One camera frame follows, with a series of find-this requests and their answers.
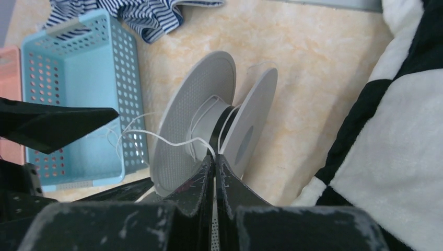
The blue white striped cloth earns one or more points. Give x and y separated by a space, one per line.
149 19

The black white checkered pillow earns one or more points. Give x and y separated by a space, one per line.
387 155

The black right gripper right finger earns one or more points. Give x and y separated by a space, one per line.
248 222

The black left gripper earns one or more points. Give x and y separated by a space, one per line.
48 128

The pink perforated plastic basket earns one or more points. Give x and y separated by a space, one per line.
11 89

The blue perforated plastic basket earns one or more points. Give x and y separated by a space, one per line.
89 61

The grey cable spool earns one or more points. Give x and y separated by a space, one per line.
201 119

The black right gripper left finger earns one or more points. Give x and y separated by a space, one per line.
182 221

